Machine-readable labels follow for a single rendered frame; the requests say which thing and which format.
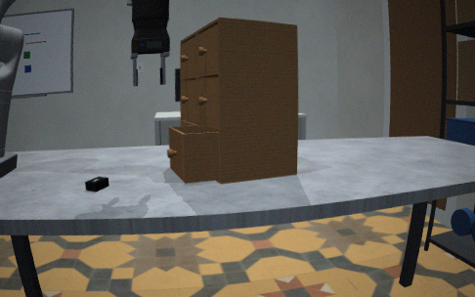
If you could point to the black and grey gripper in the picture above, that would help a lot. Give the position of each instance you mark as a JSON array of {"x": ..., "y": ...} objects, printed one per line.
[{"x": 150, "y": 19}]

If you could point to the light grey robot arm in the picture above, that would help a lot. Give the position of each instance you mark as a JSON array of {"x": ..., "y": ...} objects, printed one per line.
[{"x": 11, "y": 43}]

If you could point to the brown wooden chest of drawers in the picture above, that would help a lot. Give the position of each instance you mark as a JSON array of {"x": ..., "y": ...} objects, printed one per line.
[{"x": 257, "y": 98}]

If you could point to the brown wooden drawer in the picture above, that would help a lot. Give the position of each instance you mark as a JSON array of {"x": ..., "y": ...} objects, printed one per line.
[
  {"x": 208, "y": 40},
  {"x": 187, "y": 58},
  {"x": 185, "y": 123},
  {"x": 207, "y": 100},
  {"x": 188, "y": 102},
  {"x": 194, "y": 157}
]

